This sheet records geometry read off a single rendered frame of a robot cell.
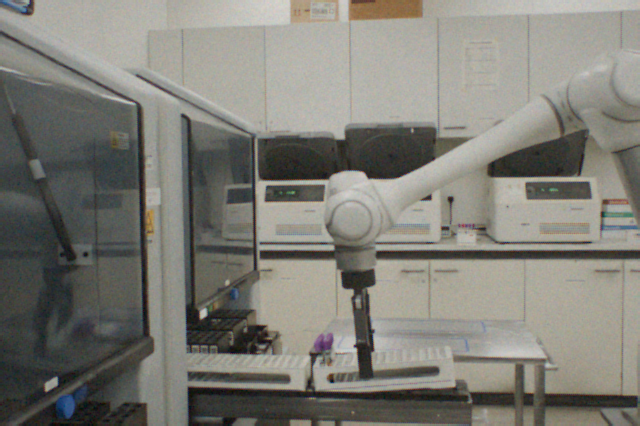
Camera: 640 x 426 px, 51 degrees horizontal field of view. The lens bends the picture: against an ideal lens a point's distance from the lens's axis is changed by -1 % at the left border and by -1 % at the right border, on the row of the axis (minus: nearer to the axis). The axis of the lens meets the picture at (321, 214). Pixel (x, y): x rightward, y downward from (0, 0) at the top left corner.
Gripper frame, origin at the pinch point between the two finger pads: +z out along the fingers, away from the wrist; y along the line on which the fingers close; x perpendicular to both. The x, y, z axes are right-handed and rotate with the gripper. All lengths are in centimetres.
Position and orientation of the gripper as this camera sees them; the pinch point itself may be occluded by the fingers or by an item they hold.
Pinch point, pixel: (367, 361)
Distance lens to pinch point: 152.2
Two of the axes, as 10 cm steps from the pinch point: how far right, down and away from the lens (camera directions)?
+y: 1.3, -0.5, 9.9
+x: -9.9, 1.0, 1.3
